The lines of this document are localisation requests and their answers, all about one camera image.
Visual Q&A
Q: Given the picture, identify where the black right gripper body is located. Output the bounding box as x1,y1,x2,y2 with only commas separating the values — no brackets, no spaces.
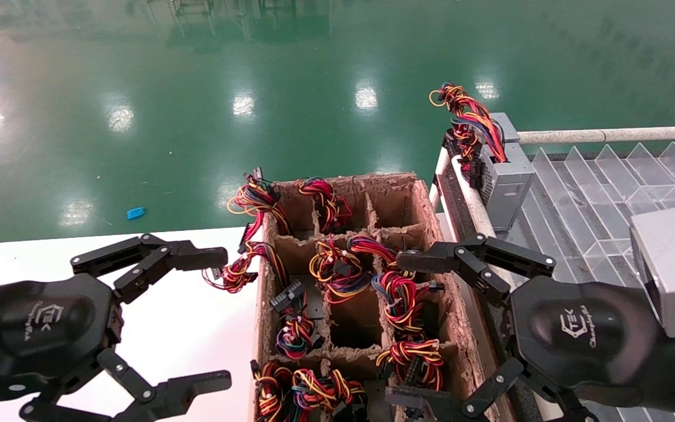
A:
510,275,663,399

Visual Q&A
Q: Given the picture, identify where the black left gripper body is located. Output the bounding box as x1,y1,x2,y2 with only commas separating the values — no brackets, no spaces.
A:
0,273,124,405

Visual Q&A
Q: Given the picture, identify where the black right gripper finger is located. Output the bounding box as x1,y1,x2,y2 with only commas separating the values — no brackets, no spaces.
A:
384,356,599,422
396,233,556,307

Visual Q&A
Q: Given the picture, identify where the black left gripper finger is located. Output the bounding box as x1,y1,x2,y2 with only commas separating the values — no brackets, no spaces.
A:
19,349,233,422
70,233,229,305

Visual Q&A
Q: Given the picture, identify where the grey power supply with wires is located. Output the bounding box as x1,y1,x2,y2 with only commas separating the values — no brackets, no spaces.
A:
429,82,536,232
376,339,446,393

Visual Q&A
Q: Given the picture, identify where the brown cardboard divider box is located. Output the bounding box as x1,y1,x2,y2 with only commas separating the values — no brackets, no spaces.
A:
250,171,499,422

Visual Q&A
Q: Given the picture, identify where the clear acrylic divider tray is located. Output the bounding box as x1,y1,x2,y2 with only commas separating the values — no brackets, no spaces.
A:
519,141,675,422

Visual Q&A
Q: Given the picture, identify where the power supply wire bundle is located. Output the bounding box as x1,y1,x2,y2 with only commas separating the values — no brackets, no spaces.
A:
202,240,289,294
250,359,295,422
295,178,354,234
346,234,415,279
308,236,373,304
292,368,369,422
270,280,325,359
371,273,445,342
226,167,291,254

